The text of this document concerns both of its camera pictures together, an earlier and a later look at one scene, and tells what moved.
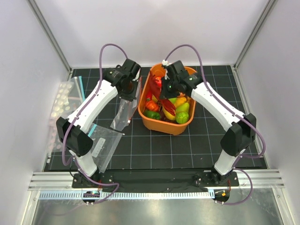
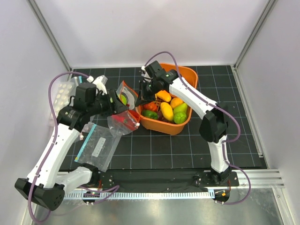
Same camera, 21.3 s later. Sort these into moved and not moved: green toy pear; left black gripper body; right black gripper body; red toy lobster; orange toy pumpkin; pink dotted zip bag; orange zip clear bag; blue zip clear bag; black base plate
Moved: right black gripper body; orange zip clear bag; red toy lobster; left black gripper body
Not moved: pink dotted zip bag; blue zip clear bag; green toy pear; black base plate; orange toy pumpkin
